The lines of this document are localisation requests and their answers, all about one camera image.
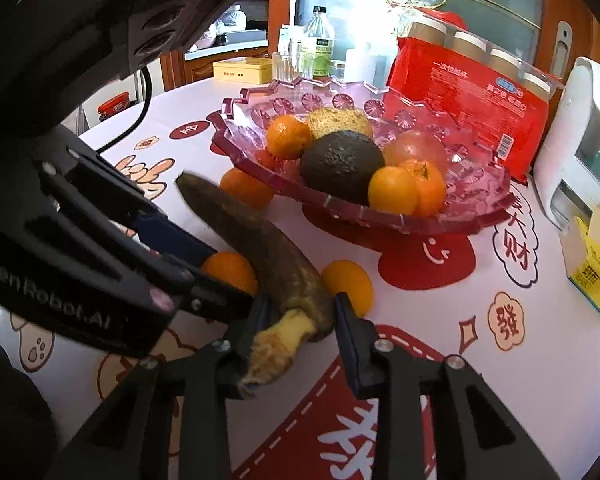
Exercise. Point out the yellow tissue box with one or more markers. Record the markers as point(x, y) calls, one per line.
point(595, 270)

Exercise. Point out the printed tablecloth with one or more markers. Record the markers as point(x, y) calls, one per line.
point(505, 360)

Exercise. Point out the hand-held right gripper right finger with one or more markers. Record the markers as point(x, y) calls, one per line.
point(350, 340)

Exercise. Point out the dark overripe banana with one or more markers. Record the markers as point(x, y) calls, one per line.
point(260, 250)

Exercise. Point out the yellow pear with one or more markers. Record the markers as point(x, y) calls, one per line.
point(337, 122)

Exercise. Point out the white plastic bottle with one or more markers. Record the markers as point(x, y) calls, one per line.
point(360, 62)

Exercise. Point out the small white box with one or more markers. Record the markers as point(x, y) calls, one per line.
point(285, 32)

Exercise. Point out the deep orange tangerine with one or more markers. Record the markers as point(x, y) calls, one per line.
point(432, 190)

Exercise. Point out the small yellow-orange tangerine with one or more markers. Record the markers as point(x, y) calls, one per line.
point(347, 280)
point(392, 190)

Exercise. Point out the red-lid jar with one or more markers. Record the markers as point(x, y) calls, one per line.
point(112, 102)

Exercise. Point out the dark avocado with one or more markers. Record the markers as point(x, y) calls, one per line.
point(340, 167)

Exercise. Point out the white countertop appliance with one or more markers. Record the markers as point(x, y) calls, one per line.
point(565, 170)

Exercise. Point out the clear drinking glass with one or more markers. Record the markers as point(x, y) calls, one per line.
point(285, 67)

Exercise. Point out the clear bottle green label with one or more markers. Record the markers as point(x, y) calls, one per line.
point(320, 45)

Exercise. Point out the red apple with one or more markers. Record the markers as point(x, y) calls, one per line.
point(415, 145)

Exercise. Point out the small glass jar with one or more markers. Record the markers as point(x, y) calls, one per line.
point(337, 70)

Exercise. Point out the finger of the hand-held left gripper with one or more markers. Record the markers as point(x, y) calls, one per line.
point(165, 232)
point(205, 292)

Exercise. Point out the yellow tin box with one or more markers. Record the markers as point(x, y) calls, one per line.
point(240, 70)

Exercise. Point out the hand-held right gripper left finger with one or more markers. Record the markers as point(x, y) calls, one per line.
point(250, 325)

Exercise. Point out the red paper cup package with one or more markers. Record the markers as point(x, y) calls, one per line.
point(455, 110)

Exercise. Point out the pink glass fruit bowl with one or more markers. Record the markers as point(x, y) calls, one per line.
point(460, 175)

